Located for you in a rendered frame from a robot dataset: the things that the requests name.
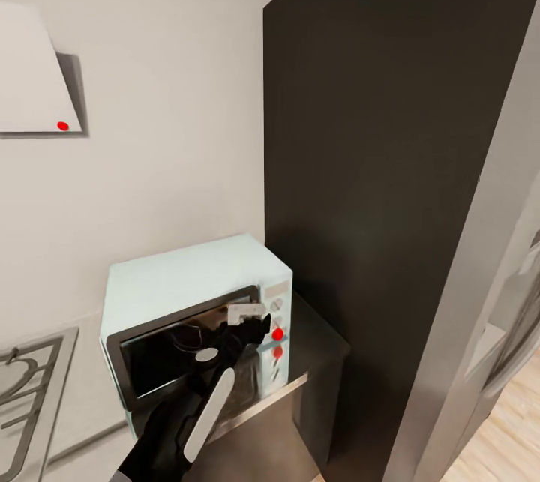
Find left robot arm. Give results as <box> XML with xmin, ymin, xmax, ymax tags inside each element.
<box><xmin>109</xmin><ymin>304</ymin><xmax>271</xmax><ymax>482</ymax></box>

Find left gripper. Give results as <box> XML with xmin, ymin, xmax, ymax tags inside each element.
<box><xmin>217</xmin><ymin>313</ymin><xmax>271</xmax><ymax>354</ymax></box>

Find microwave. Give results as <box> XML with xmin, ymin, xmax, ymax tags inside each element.
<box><xmin>98</xmin><ymin>233</ymin><xmax>293</xmax><ymax>412</ymax></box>

